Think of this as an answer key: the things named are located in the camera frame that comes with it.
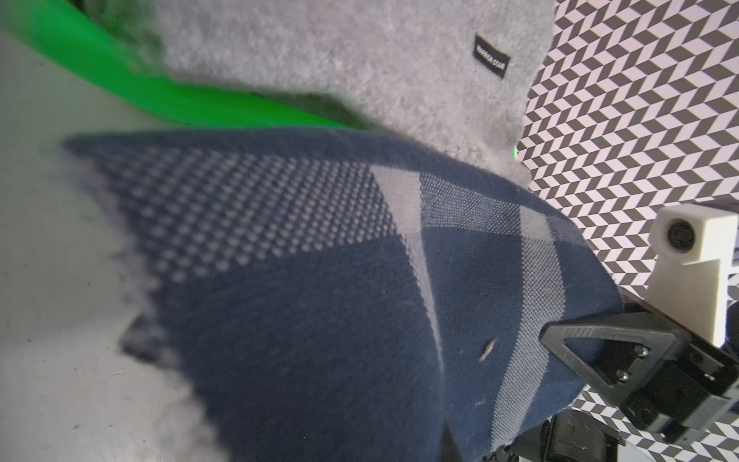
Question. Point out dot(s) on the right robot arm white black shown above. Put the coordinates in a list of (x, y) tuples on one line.
[(570, 435)]

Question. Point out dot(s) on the navy striped scarf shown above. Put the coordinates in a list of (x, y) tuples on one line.
[(336, 295)]

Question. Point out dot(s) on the plain grey scarf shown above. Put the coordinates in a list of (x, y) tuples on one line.
[(451, 75)]

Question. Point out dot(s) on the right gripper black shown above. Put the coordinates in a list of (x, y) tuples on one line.
[(662, 376)]

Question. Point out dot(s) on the green plastic basket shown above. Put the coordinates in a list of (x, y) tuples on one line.
[(64, 33)]

